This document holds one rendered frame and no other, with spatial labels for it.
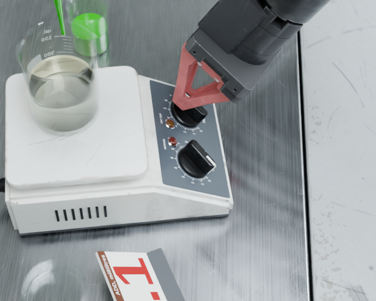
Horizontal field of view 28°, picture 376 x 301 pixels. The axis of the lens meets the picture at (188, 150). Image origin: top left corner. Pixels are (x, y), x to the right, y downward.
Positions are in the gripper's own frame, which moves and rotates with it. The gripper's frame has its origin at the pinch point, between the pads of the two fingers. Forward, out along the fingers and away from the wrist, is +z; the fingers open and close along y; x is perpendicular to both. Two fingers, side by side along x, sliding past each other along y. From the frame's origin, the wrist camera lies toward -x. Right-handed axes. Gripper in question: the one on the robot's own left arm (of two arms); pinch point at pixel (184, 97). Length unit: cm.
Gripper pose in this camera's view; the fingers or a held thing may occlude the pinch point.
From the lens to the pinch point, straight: 70.4
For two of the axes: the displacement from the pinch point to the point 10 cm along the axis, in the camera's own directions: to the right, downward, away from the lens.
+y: -4.0, 5.4, -7.4
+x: 7.4, 6.7, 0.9
